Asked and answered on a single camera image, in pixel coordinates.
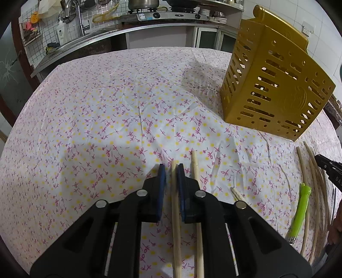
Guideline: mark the white soap bottle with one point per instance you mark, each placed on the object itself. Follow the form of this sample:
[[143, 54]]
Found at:
[[62, 32]]

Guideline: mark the gas stove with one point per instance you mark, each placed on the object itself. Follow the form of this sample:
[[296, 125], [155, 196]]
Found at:
[[154, 14]]

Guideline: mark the wooden chopstick beside gripper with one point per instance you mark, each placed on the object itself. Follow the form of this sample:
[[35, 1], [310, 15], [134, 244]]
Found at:
[[199, 244]]

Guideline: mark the green handled utensil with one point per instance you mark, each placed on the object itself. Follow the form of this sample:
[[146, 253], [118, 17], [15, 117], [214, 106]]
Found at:
[[296, 224]]

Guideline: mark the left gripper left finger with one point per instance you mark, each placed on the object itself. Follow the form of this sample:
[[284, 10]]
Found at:
[[105, 240]]

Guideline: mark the gold plastic utensil holder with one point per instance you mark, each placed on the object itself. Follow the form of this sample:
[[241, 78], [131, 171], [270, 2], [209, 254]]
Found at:
[[272, 84]]

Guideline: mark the black wok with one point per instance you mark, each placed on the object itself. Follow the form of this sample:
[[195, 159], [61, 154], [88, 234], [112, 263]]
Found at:
[[183, 4]]

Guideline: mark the wall power socket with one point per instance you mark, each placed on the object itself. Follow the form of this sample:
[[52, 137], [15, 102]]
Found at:
[[307, 29]]

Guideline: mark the floral pink tablecloth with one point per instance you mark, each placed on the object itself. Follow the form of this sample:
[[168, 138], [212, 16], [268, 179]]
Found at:
[[97, 127]]

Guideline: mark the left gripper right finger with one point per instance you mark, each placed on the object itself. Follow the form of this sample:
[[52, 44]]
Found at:
[[237, 242]]

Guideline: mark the person right hand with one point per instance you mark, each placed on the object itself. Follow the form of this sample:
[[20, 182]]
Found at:
[[335, 229]]

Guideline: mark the kitchen counter with cabinets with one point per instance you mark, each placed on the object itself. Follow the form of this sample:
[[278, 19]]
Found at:
[[153, 35]]

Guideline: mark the short wooden chopstick tip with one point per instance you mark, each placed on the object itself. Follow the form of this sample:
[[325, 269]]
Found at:
[[237, 195]]

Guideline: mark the steel sink faucet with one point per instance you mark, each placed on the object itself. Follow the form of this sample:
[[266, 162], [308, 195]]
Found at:
[[66, 14]]

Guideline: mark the steel cooking pot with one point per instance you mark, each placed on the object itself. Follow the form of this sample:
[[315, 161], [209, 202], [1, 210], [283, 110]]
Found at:
[[142, 4]]

